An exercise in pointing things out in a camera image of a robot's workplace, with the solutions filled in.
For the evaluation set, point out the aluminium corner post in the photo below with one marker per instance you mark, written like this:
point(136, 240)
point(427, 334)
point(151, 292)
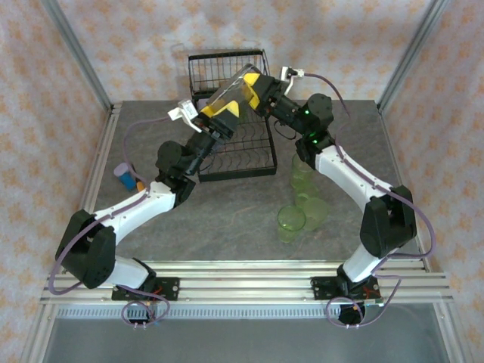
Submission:
point(78, 53)
point(412, 53)

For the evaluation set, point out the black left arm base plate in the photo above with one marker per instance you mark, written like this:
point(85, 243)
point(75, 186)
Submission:
point(170, 288)

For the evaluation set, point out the aluminium front rail beams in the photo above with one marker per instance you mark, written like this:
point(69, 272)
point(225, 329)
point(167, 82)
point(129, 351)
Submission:
point(242, 281)

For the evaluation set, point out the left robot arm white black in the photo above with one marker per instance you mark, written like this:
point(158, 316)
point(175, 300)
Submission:
point(132, 219)

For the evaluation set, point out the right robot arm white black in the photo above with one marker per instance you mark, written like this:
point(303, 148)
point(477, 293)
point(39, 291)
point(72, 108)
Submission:
point(385, 227)

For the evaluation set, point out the smoke grey translucent cup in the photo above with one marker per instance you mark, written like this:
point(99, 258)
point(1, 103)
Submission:
point(230, 89)

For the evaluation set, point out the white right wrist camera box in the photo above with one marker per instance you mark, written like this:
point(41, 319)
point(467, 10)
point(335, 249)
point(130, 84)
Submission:
point(291, 73)

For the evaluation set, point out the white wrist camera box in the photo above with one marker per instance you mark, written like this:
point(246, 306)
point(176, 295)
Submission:
point(291, 73)
point(185, 111)

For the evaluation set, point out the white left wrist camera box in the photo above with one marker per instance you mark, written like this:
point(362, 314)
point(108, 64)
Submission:
point(185, 111)

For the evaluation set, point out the green translucent plastic cup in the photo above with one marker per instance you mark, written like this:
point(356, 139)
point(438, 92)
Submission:
point(289, 228)
point(302, 196)
point(301, 172)

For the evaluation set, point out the small blue purple cylinder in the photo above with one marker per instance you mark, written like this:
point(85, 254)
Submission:
point(124, 173)

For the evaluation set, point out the aluminium side rail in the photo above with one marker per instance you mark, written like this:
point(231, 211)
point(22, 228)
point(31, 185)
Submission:
point(391, 132)
point(103, 151)

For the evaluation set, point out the small orange object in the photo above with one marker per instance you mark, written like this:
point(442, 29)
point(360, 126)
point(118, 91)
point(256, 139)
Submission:
point(140, 185)

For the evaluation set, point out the pale green frosted cup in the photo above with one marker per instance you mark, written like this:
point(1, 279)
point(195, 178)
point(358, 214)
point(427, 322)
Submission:
point(317, 215)

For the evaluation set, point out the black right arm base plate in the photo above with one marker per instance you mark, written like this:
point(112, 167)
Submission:
point(321, 287)

